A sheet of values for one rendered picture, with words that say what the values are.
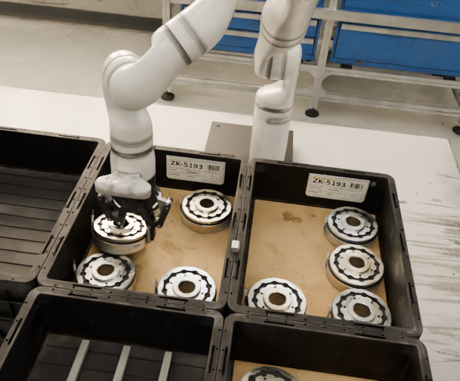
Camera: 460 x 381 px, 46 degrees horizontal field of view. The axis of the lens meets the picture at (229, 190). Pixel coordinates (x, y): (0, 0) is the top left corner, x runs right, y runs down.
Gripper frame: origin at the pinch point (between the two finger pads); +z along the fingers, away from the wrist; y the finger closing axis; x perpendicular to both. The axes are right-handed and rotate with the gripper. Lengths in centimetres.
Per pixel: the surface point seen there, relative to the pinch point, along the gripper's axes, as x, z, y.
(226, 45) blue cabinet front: -198, 45, 7
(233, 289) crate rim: 15.2, -5.1, -19.8
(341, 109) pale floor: -208, 80, -61
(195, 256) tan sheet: 0.0, 4.4, -11.3
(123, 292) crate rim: 19.0, -5.0, -3.2
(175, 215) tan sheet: -10.5, 3.9, -5.2
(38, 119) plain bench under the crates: -57, 15, 46
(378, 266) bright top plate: -1.4, 1.7, -45.5
